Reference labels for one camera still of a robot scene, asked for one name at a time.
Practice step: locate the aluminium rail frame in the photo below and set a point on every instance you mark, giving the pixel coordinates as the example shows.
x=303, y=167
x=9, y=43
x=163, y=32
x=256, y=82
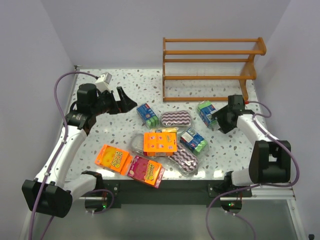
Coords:
x=273, y=193

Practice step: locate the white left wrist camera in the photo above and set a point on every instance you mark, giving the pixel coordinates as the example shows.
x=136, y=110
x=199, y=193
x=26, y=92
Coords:
x=102, y=82

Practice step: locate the orange Scrub Mommy box back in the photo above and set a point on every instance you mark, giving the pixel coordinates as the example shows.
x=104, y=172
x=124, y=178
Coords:
x=159, y=144

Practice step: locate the orange Scrub Daddy box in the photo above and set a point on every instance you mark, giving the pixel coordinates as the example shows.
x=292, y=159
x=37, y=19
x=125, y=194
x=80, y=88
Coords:
x=114, y=159

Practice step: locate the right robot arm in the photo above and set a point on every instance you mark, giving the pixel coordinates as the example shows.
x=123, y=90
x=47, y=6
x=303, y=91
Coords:
x=270, y=162

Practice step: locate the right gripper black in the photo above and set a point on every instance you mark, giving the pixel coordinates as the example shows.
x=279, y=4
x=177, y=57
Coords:
x=223, y=119

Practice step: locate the orange wooden shelf rack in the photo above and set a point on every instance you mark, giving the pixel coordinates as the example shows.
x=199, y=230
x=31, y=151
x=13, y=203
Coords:
x=234, y=62

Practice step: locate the pink grey zigzag pack lower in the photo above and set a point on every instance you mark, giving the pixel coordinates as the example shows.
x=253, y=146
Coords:
x=186, y=162

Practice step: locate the pink Scrub Mommy box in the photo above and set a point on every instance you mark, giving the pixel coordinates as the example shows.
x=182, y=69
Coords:
x=146, y=171

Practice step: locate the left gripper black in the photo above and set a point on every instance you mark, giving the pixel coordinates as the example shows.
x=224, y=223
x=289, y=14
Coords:
x=118, y=103

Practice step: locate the pink grey zigzag sponge pack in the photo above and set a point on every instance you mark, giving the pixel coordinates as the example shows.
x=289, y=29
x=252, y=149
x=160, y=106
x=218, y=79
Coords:
x=180, y=118

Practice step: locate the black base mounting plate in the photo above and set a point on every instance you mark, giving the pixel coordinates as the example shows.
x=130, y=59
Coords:
x=170, y=192

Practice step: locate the yellow sponge pack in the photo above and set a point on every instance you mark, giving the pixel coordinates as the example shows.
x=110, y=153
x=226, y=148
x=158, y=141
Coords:
x=173, y=130

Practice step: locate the silver scourer pack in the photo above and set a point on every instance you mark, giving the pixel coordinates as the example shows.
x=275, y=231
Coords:
x=137, y=143

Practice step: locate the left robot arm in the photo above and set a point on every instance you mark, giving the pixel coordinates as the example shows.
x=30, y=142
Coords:
x=48, y=193

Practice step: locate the blue green sponge pack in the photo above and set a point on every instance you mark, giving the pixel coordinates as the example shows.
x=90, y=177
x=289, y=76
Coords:
x=148, y=116
x=205, y=110
x=193, y=141

